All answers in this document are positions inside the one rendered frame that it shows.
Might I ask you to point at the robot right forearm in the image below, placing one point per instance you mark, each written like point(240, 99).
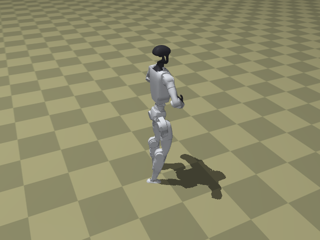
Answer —
point(181, 104)

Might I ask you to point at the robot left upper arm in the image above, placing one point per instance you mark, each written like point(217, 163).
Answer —
point(148, 73)

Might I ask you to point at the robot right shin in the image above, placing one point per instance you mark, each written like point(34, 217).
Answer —
point(158, 164)

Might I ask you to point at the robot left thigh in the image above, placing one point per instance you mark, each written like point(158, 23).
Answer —
point(153, 141)

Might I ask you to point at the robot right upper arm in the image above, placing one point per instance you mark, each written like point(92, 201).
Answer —
point(169, 82)

